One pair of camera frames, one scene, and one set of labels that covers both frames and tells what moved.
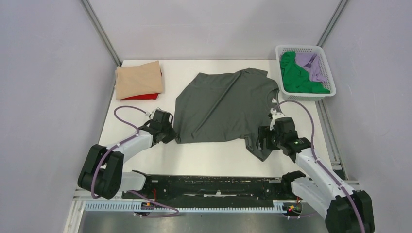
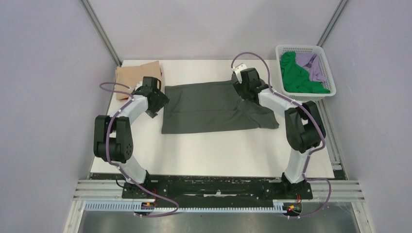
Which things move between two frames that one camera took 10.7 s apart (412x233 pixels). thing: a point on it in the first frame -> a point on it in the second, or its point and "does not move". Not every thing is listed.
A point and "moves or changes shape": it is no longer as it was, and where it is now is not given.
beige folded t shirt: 134,81 does not move
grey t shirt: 225,106 moves or changes shape
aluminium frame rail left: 102,33 does not move
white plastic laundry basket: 303,72 does not move
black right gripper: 265,132 -> 240,88
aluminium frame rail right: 332,23 does not move
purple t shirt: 310,61 does not move
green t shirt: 296,78 does not move
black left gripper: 172,136 -> 163,99
